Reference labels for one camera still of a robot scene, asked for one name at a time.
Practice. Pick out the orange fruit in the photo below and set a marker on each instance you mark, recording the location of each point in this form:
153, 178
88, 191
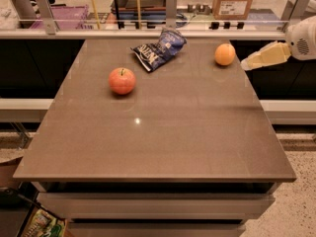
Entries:
224, 54

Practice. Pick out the colourful snack box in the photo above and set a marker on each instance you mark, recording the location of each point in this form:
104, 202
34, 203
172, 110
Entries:
43, 224

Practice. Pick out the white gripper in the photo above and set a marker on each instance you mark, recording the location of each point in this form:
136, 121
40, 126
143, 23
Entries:
300, 43

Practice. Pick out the purple plastic crate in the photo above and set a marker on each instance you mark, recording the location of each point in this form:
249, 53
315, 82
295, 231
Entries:
64, 18

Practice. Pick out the metal railing post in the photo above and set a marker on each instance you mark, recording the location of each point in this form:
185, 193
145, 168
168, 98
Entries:
293, 11
46, 16
171, 13

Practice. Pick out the blue chip bag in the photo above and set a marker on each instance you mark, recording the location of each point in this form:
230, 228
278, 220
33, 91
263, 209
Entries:
154, 55

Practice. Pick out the red apple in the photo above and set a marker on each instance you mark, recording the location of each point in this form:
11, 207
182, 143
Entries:
122, 81

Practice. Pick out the brown cardboard box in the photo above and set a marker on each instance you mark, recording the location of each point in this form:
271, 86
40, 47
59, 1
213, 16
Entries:
231, 9

